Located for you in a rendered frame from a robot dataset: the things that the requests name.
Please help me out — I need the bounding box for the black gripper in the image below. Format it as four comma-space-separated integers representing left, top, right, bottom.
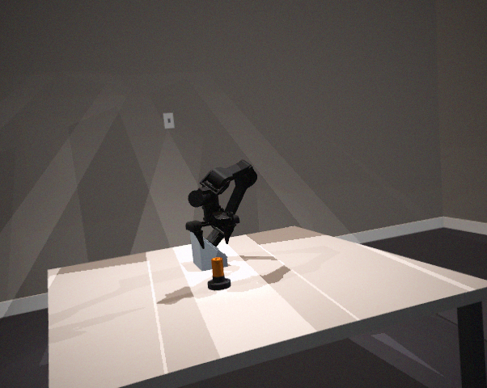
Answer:
186, 202, 239, 249

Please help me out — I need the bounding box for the dark grey round pedestal with shaft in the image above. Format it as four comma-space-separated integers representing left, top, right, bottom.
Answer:
207, 274, 231, 290

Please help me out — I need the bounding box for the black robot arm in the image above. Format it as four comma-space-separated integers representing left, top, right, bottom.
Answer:
188, 159, 257, 247

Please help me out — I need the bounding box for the orange knob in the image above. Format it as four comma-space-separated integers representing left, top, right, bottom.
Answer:
211, 257, 224, 276

